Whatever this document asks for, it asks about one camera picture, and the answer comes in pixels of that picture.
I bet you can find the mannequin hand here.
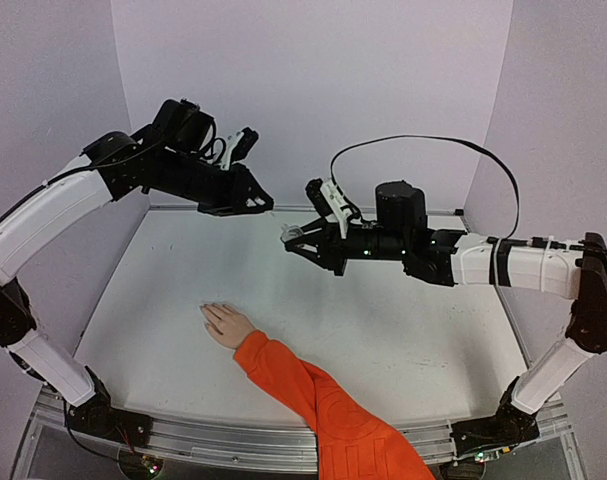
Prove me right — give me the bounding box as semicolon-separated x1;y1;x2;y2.
200;303;256;350

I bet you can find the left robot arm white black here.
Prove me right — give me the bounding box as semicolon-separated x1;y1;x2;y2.
0;99;274;437

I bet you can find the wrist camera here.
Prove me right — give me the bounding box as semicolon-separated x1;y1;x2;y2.
305;178;361;240
219;127;259;171

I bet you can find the clear nail polish bottle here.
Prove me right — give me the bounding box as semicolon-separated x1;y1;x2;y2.
280;225;304;243

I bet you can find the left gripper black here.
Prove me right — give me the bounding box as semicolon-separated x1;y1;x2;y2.
158;148;278;217

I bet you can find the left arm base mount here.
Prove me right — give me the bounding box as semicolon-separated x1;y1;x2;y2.
65;379;153;449

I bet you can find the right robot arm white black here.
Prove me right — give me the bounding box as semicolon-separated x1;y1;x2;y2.
281;179;607;415

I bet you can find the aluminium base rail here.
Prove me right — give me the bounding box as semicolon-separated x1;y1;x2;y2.
11;388;586;479

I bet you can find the orange sleeve forearm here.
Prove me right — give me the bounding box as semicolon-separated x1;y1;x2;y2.
234;331;433;479

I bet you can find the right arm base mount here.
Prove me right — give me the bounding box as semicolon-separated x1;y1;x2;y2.
450;392;539;460

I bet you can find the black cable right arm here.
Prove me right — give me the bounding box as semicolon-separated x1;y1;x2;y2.
330;134;522;241

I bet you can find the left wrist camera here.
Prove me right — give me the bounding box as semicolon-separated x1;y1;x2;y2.
219;127;259;171

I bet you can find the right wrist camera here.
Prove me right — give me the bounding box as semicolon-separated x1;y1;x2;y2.
305;178;361;240

